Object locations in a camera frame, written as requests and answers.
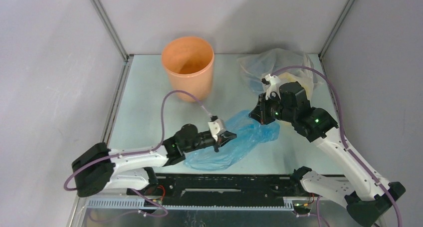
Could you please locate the translucent white plastic bag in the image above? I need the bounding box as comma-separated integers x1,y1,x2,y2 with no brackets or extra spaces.
237,48,322,99

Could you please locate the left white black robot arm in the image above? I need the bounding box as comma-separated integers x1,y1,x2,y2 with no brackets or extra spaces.
71,120,237,198

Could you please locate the aluminium frame rail front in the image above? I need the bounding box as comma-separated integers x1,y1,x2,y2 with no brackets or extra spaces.
76,175,378,213

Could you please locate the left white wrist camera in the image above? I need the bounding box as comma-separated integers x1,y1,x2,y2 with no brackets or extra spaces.
208,115,226,142

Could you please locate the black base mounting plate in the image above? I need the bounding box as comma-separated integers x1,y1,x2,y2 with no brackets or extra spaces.
139,174,311,208

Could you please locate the orange plastic trash bin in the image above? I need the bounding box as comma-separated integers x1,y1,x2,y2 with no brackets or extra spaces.
161,36,215,100

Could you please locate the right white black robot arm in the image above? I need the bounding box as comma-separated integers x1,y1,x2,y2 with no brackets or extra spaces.
249,80,406,227

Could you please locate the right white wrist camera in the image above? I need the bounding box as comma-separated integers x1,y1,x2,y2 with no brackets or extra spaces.
261,74,282,100

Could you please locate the left aluminium corner post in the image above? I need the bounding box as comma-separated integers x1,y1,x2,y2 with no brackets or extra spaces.
90,0,129,61

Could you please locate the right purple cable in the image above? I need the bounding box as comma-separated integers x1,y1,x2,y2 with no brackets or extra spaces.
271,65,404,227

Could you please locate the aluminium corner post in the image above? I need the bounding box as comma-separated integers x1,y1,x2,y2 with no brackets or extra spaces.
319,0,356,61
90,0,129,61

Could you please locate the right aluminium corner post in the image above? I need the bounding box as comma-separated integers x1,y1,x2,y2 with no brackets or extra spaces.
319,0,356,61

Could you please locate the blue plastic trash bag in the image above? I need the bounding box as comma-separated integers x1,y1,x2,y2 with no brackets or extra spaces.
184,110,280,172

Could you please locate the left side aluminium rail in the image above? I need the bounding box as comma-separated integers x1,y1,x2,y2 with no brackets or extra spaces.
95,54,134,144

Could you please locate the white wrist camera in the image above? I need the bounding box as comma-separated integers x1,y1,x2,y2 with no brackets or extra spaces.
261,74,282,100
208,115,226,142

